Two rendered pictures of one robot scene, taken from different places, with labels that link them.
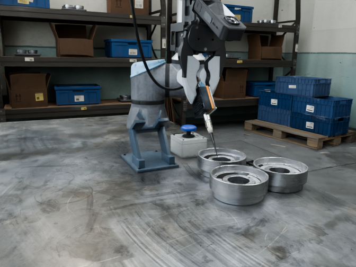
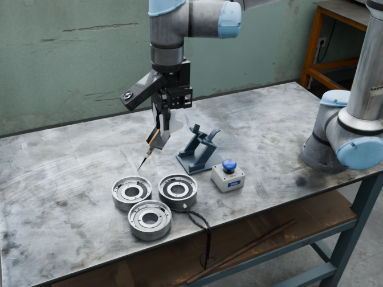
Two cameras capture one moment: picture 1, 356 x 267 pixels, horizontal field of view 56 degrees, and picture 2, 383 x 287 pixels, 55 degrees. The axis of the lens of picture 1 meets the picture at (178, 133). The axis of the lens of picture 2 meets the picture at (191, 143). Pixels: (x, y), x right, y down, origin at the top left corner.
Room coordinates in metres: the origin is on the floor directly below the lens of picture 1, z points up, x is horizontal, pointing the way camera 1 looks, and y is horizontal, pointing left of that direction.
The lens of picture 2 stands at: (0.72, -0.83, 1.52)
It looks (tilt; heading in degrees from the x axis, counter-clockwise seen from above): 36 degrees down; 89
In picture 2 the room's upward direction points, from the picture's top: 3 degrees clockwise
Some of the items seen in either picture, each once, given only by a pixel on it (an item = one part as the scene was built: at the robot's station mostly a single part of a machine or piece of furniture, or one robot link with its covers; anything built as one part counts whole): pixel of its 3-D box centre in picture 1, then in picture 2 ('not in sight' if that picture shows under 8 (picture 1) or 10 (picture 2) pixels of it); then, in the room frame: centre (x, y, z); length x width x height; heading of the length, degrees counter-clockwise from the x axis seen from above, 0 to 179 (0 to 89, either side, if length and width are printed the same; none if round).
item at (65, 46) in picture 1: (73, 40); not in sight; (4.05, 1.25, 1.19); 0.52 x 0.42 x 0.38; 115
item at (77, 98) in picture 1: (77, 94); not in sight; (4.07, 1.24, 0.56); 0.52 x 0.38 x 0.22; 112
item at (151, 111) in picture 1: (148, 112); (328, 145); (1.16, 0.11, 0.85); 0.15 x 0.15 x 0.10
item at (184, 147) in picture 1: (187, 143); (229, 175); (0.84, -0.03, 0.82); 0.08 x 0.07 x 0.05; 25
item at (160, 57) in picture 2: not in sight; (166, 52); (0.66, -0.03, 1.19); 0.08 x 0.08 x 0.05
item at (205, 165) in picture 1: (221, 163); (178, 191); (0.69, -0.10, 0.82); 0.10 x 0.10 x 0.04
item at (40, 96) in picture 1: (28, 89); not in sight; (3.82, 1.72, 0.64); 0.49 x 0.40 x 0.37; 120
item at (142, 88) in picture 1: (150, 79); (339, 114); (1.16, 0.10, 0.97); 0.13 x 0.12 x 0.14; 91
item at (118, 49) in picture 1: (127, 49); not in sight; (4.35, 0.65, 1.11); 0.52 x 0.38 x 0.22; 115
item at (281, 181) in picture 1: (279, 174); (150, 220); (0.63, -0.20, 0.82); 0.10 x 0.10 x 0.04
